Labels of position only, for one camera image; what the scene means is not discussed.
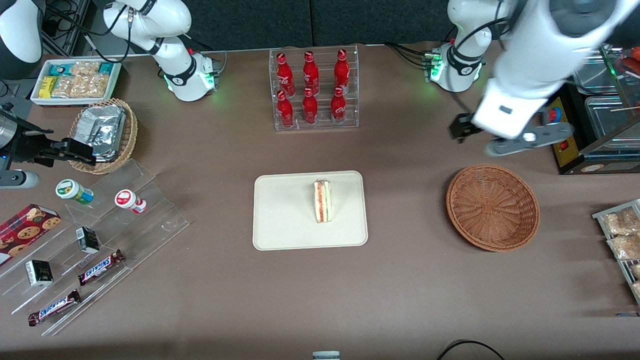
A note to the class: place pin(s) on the yellow snack pack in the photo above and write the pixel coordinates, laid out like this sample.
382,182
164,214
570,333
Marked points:
47,87

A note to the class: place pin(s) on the brown Snickers bar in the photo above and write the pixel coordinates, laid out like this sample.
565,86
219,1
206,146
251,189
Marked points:
54,307
100,267

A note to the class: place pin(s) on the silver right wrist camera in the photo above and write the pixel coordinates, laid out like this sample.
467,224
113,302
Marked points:
17,179

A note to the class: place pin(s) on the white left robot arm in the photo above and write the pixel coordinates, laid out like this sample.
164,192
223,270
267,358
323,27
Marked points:
540,50

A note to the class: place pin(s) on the red lid yogurt cup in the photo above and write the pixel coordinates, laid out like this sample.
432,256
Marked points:
127,200

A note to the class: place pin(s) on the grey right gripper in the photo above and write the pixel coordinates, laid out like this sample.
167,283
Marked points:
29,147

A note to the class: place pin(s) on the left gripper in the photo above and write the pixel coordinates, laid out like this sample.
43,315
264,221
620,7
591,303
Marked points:
461,126

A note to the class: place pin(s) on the clear acrylic stepped display stand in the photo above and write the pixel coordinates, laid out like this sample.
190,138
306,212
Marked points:
145,235

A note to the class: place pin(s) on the clear bag of crackers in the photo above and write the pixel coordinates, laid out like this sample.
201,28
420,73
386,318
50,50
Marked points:
625,247
636,271
637,289
620,222

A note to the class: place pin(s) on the triangular sandwich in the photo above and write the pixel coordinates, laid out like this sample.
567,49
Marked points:
323,202

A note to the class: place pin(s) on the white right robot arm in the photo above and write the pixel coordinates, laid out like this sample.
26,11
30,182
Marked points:
165,30

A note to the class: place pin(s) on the clear bag of nut snacks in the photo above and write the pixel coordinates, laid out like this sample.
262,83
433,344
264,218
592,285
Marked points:
63,86
92,86
85,69

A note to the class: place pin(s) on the cream plastic tray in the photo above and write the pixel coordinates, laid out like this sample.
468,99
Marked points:
285,215

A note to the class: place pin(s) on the clear acrylic bottle rack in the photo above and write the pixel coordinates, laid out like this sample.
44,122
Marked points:
322,47

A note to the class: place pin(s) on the red cola bottle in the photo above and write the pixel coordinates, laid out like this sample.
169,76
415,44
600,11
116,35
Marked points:
285,112
310,109
338,107
311,75
284,75
342,72

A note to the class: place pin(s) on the dark metal equipment frame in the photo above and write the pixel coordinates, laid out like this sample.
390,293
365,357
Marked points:
75,30

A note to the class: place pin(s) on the brown wicker basket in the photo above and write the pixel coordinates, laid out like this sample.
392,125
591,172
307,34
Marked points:
492,207

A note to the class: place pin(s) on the light tan wicker basket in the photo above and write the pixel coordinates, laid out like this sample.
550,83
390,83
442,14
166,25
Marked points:
131,130

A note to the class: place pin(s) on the metal snack tray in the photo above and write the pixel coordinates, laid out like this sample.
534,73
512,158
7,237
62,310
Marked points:
600,216

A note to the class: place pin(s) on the green lid yogurt cup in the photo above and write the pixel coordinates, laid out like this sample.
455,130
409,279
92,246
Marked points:
72,191

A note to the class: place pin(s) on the red plaid cookie box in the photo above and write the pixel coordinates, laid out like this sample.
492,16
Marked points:
25,232

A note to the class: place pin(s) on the small grey white device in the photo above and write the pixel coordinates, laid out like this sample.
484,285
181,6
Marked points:
326,355

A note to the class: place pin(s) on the white rectangular snack tray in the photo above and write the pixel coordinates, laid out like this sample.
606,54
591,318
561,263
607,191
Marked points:
36,97

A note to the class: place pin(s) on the small black white carton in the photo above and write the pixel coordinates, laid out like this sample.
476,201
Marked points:
39,273
88,240

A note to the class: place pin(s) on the teal snack pack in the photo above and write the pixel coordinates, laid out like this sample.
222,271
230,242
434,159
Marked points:
57,69
106,68

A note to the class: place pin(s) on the silver foil wrapped package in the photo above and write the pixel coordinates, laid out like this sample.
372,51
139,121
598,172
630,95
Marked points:
102,130

